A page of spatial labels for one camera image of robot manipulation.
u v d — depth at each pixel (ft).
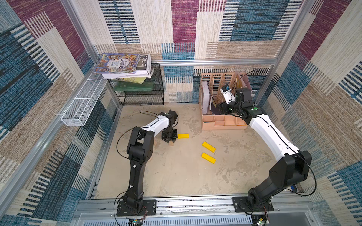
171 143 3.16
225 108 2.42
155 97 3.90
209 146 3.09
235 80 3.26
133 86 3.09
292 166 1.40
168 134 2.93
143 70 2.61
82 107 2.41
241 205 2.40
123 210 2.38
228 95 2.25
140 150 1.89
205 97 3.26
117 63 2.67
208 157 2.95
